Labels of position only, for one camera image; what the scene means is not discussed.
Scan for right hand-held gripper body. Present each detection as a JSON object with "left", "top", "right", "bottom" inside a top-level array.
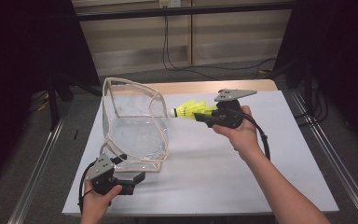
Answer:
[{"left": 213, "top": 89, "right": 258, "bottom": 129}]

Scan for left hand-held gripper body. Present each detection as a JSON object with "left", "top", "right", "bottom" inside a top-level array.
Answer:
[{"left": 86, "top": 152, "right": 134, "bottom": 196}]

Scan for clear bag with beige trim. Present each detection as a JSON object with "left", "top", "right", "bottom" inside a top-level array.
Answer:
[{"left": 98, "top": 77, "right": 170, "bottom": 174}]

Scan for person's right hand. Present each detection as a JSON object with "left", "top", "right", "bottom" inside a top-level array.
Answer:
[{"left": 213, "top": 105, "right": 264, "bottom": 161}]

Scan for person's left hand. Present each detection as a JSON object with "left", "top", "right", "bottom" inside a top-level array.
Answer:
[{"left": 80, "top": 180, "right": 123, "bottom": 218}]

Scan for wooden table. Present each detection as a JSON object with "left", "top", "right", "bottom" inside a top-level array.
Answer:
[{"left": 103, "top": 78, "right": 279, "bottom": 96}]

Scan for white table cover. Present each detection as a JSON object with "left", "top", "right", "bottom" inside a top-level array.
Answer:
[{"left": 62, "top": 90, "right": 339, "bottom": 217}]

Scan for black metal stand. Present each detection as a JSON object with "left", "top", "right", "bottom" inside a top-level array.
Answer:
[
  {"left": 48, "top": 74, "right": 76, "bottom": 132},
  {"left": 302, "top": 55, "right": 313, "bottom": 118}
]

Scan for black horizontal bar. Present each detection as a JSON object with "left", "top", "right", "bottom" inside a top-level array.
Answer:
[{"left": 74, "top": 1, "right": 296, "bottom": 22}]

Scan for dark curtain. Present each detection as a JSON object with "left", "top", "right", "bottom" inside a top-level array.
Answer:
[
  {"left": 274, "top": 0, "right": 358, "bottom": 147},
  {"left": 0, "top": 0, "right": 101, "bottom": 188}
]

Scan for left hand-held gripper black cable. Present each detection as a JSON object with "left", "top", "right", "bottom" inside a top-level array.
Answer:
[{"left": 77, "top": 160, "right": 98, "bottom": 214}]

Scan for hand-held gripper black cable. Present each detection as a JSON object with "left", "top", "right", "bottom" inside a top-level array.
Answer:
[
  {"left": 239, "top": 111, "right": 271, "bottom": 161},
  {"left": 77, "top": 160, "right": 98, "bottom": 214}
]

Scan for right hand-held gripper black cable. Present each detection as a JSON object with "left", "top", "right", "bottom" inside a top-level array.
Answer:
[{"left": 239, "top": 111, "right": 271, "bottom": 161}]

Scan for metal floor rail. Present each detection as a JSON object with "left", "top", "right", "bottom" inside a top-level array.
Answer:
[
  {"left": 290, "top": 91, "right": 358, "bottom": 224},
  {"left": 7, "top": 105, "right": 71, "bottom": 224}
]

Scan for black wall cable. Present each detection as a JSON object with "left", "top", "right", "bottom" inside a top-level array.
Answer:
[
  {"left": 162, "top": 15, "right": 222, "bottom": 81},
  {"left": 165, "top": 15, "right": 278, "bottom": 73}
]

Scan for black floor cables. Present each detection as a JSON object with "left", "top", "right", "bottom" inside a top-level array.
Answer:
[{"left": 295, "top": 90, "right": 329, "bottom": 127}]

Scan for white wall socket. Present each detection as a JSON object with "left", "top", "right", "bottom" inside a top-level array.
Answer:
[{"left": 158, "top": 0, "right": 182, "bottom": 8}]

